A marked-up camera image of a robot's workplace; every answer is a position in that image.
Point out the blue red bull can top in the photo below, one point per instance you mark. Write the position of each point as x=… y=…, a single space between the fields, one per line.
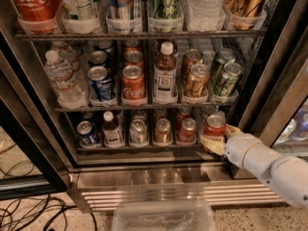
x=121 y=9

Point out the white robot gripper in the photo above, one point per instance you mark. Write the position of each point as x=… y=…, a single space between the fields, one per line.
x=237 y=150

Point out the red coke can middle behind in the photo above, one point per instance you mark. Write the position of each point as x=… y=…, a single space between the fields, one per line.
x=134 y=57

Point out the brown can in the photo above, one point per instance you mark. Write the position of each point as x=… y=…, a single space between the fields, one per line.
x=191 y=56
x=197 y=80

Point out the brown can middle front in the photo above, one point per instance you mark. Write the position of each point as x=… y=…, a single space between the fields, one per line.
x=197 y=80

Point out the green can top shelf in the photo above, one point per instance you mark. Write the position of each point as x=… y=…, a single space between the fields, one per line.
x=165 y=9

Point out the clear plastic bin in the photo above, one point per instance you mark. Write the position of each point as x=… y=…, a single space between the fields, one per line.
x=170 y=215

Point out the brown tea bottle shelf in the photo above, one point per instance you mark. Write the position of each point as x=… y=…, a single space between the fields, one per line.
x=165 y=65
x=112 y=130

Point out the clear water bottle middle shelf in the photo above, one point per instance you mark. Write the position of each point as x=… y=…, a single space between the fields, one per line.
x=64 y=82

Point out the large coca-cola bottle top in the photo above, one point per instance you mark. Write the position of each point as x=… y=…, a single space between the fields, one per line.
x=38 y=16

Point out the brown tea bottle middle shelf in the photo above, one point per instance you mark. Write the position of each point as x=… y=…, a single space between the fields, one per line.
x=165 y=65

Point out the red coke can bottom shelf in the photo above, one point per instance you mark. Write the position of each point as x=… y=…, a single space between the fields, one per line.
x=214 y=125

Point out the white green can bottom shelf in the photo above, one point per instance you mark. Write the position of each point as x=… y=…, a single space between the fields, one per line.
x=138 y=131

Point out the brown tea bottle bottom shelf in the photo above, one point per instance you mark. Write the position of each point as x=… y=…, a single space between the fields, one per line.
x=112 y=130

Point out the green can middle front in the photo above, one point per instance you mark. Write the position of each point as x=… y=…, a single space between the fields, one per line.
x=228 y=79

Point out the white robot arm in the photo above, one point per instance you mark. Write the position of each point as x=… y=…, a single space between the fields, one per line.
x=287 y=176

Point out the left fridge glass door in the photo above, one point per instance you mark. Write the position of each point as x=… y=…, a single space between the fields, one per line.
x=29 y=165

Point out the fridge glass door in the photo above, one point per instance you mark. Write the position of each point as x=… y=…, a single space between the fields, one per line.
x=29 y=165
x=277 y=109

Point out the blue pepsi can middle front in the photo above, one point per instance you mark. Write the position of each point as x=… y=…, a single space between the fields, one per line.
x=101 y=82

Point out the red coke can middle front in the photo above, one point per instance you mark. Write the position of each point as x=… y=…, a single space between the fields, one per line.
x=133 y=85

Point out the orange soda can bottom shelf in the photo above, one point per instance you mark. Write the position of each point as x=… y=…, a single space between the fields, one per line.
x=162 y=132

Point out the right fridge glass door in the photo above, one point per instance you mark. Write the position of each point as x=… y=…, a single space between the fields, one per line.
x=277 y=109

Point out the blue pepsi can middle behind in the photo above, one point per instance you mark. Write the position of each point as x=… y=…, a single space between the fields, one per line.
x=98 y=58

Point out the steel fridge bottom grille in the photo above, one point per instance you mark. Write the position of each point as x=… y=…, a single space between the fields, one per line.
x=103 y=190

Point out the green can middle behind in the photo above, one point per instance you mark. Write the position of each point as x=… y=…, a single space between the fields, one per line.
x=222 y=57

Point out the blue pepsi can bottom shelf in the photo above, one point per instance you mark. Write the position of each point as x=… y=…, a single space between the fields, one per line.
x=86 y=133

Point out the brown cans top shelf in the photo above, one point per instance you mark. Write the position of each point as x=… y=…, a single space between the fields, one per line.
x=244 y=14

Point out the white green bottle top shelf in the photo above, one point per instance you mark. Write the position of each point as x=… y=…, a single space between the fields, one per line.
x=80 y=9

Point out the brown can middle behind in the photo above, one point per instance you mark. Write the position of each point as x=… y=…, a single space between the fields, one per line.
x=191 y=56

